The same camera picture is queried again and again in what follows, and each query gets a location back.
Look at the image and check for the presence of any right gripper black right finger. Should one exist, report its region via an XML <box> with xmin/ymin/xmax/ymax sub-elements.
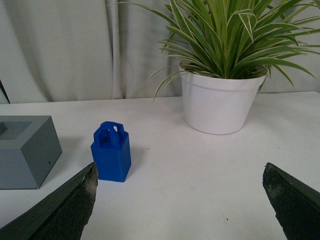
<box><xmin>262</xmin><ymin>162</ymin><xmax>320</xmax><ymax>240</ymax></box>

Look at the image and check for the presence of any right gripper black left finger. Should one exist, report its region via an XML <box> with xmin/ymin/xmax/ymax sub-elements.
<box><xmin>0</xmin><ymin>162</ymin><xmax>98</xmax><ymax>240</ymax></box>

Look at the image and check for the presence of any blue plastic part with handle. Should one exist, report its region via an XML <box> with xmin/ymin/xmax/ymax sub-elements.
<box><xmin>90</xmin><ymin>121</ymin><xmax>132</xmax><ymax>183</ymax></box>

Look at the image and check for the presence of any gray base block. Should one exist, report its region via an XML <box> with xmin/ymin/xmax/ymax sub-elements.
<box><xmin>0</xmin><ymin>115</ymin><xmax>62</xmax><ymax>190</ymax></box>

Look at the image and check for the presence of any white plant pot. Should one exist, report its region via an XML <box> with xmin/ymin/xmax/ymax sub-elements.
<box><xmin>178</xmin><ymin>60</ymin><xmax>266</xmax><ymax>135</ymax></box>

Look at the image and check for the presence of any white curtain backdrop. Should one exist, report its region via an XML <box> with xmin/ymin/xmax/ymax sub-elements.
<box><xmin>0</xmin><ymin>0</ymin><xmax>320</xmax><ymax>105</ymax></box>

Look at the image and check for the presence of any green spider plant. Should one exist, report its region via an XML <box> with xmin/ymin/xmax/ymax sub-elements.
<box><xmin>105</xmin><ymin>0</ymin><xmax>320</xmax><ymax>99</ymax></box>

